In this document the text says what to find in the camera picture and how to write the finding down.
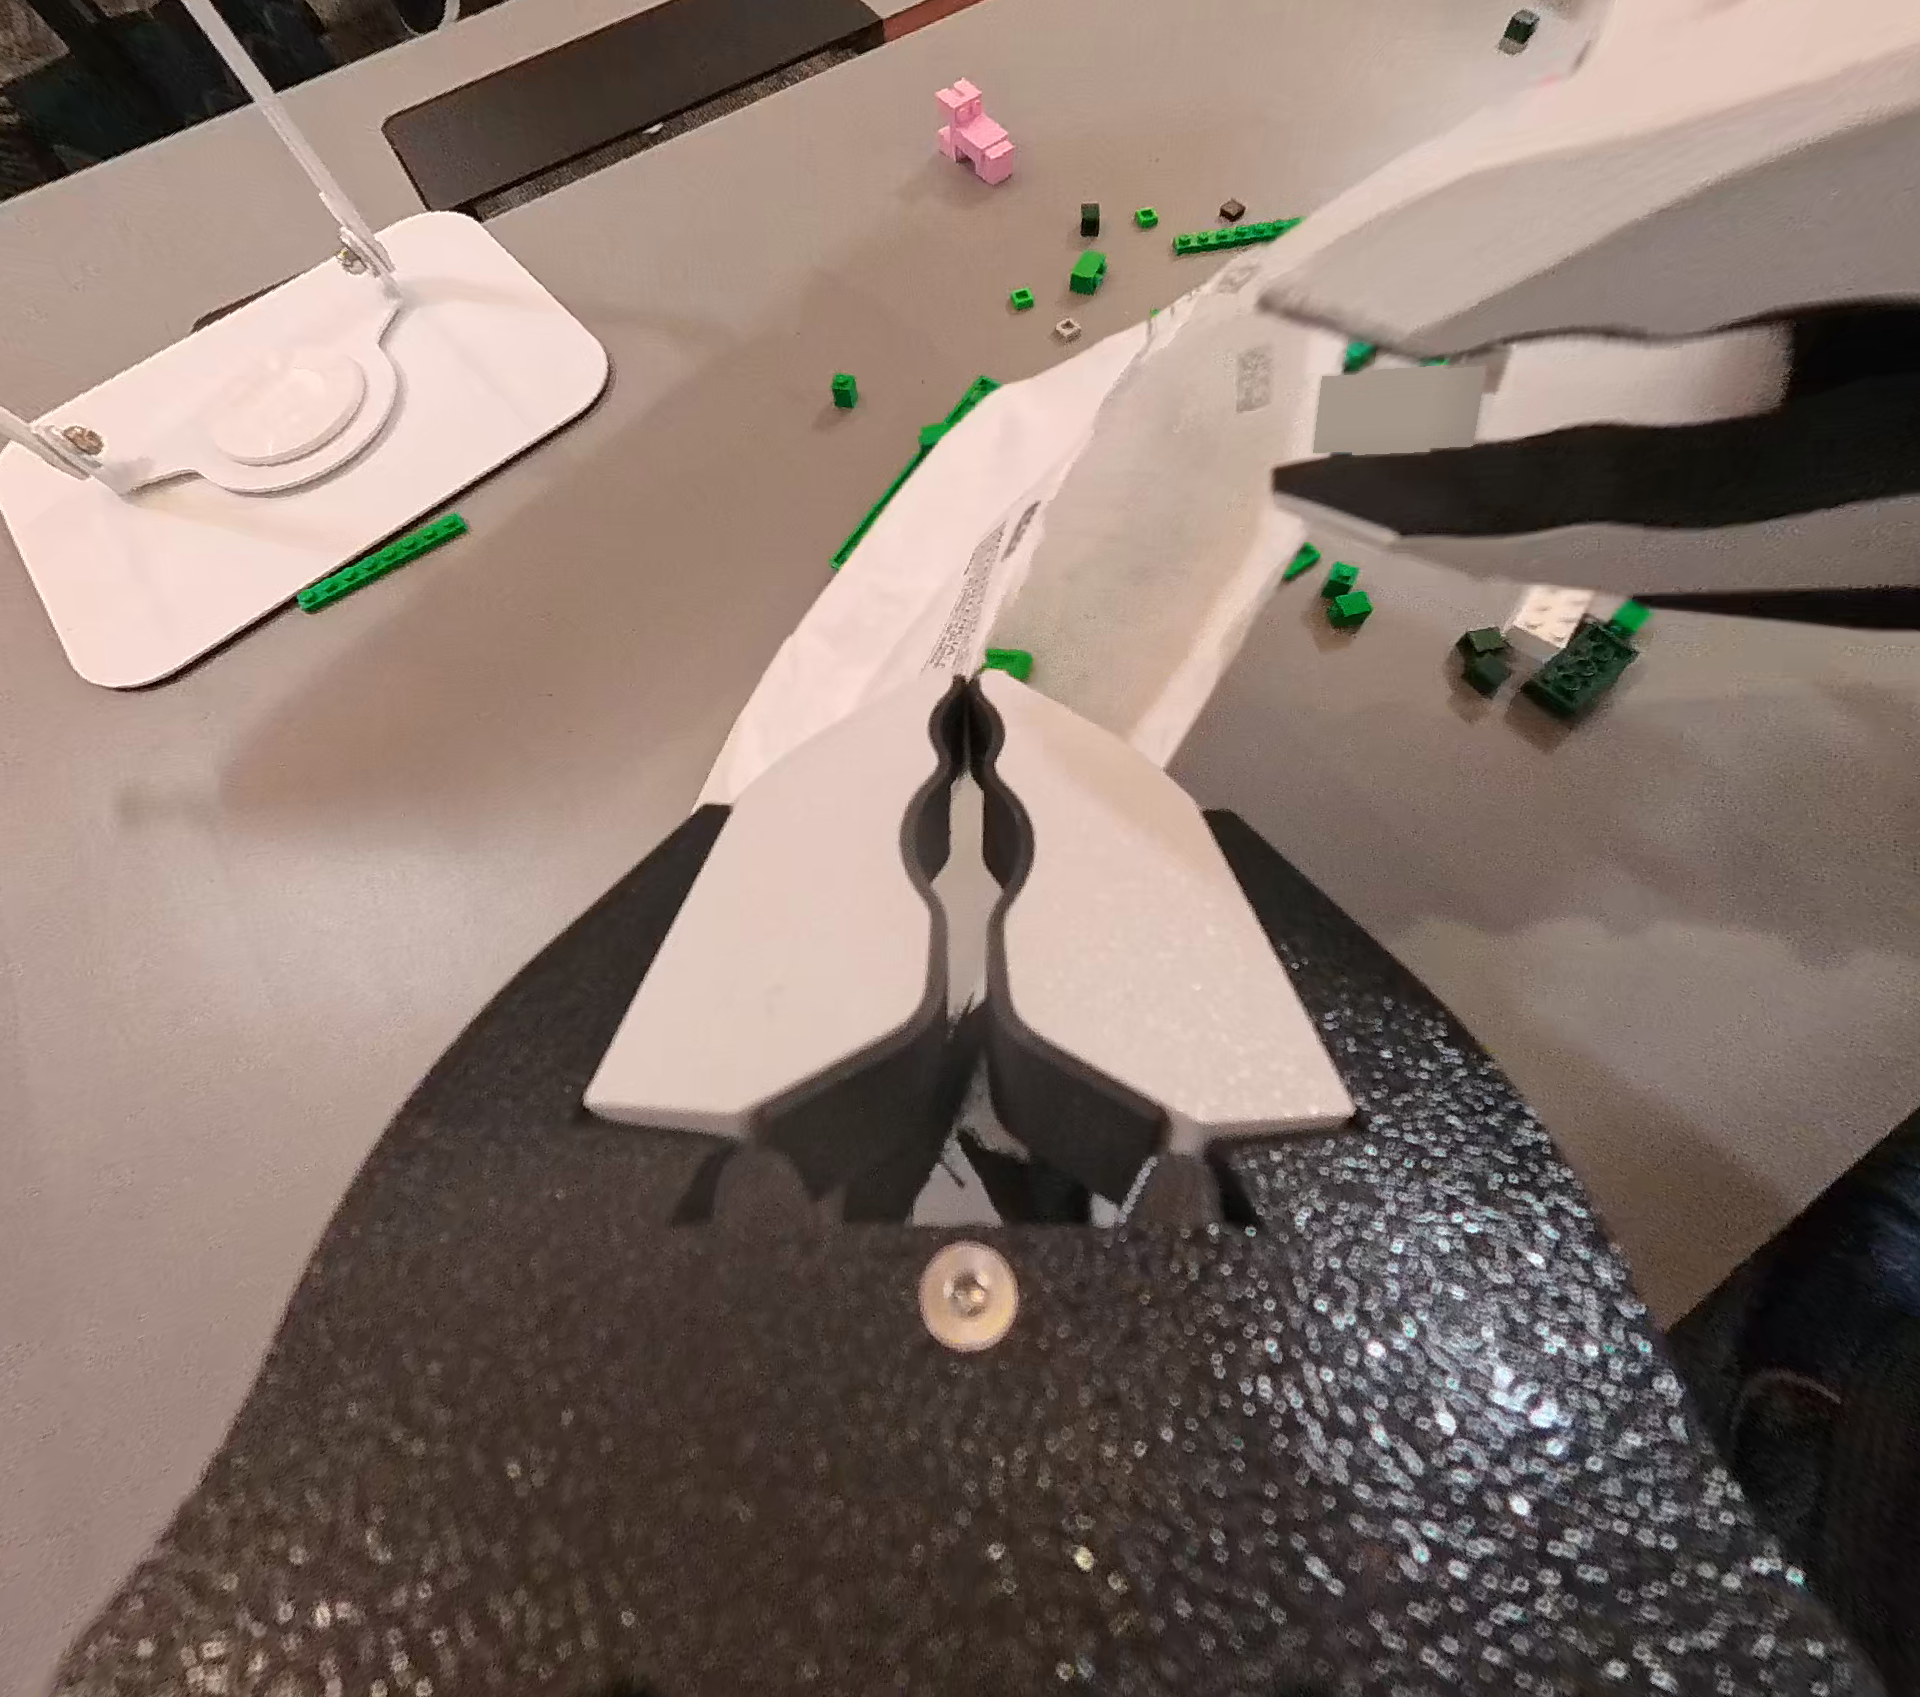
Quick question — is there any grey desk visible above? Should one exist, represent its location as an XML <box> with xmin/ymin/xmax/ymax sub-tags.
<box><xmin>0</xmin><ymin>0</ymin><xmax>1920</xmax><ymax>1697</ymax></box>

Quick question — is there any white desk stand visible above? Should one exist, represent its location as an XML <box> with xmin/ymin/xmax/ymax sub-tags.
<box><xmin>0</xmin><ymin>0</ymin><xmax>610</xmax><ymax>689</ymax></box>

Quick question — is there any white paper bag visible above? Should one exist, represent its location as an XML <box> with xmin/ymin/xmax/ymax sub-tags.
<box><xmin>703</xmin><ymin>260</ymin><xmax>1359</xmax><ymax>814</ymax></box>

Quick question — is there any person's leg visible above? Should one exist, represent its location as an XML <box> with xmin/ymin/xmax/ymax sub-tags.
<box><xmin>1665</xmin><ymin>1128</ymin><xmax>1920</xmax><ymax>1640</ymax></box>

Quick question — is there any dark long studded plate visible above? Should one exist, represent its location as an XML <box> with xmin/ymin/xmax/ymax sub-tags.
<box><xmin>1523</xmin><ymin>620</ymin><xmax>1637</xmax><ymax>721</ymax></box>

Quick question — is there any pink brick pig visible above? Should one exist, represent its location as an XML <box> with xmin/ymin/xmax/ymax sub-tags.
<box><xmin>934</xmin><ymin>82</ymin><xmax>1020</xmax><ymax>183</ymax></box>

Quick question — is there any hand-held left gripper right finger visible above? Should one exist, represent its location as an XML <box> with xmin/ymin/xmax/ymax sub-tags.
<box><xmin>969</xmin><ymin>671</ymin><xmax>1359</xmax><ymax>1230</ymax></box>

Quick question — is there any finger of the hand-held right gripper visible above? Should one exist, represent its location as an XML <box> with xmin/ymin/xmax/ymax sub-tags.
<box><xmin>1259</xmin><ymin>0</ymin><xmax>1920</xmax><ymax>360</ymax></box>
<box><xmin>1272</xmin><ymin>370</ymin><xmax>1920</xmax><ymax>623</ymax></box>

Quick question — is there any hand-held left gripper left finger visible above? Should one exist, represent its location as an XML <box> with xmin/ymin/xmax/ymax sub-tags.
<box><xmin>580</xmin><ymin>677</ymin><xmax>984</xmax><ymax>1226</ymax></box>

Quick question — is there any black desk cable cover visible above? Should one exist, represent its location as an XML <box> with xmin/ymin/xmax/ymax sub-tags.
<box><xmin>382</xmin><ymin>0</ymin><xmax>883</xmax><ymax>213</ymax></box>

